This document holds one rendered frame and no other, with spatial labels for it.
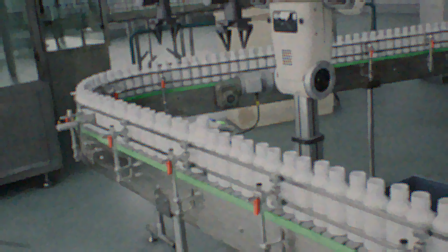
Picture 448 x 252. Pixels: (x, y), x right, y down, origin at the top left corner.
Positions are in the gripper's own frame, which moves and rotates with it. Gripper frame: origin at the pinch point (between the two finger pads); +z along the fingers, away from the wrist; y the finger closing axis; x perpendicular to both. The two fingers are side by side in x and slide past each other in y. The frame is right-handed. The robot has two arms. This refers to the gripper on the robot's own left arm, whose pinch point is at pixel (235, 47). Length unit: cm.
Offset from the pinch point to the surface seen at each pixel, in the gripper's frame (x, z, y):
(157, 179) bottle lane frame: 27, 47, -20
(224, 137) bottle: -12.9, 24.1, -15.7
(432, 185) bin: -46, 46, 39
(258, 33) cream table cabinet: 313, 41, 250
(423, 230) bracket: -86, 28, -19
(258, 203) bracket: -41, 34, -25
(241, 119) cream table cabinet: 320, 128, 227
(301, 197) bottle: -48, 33, -17
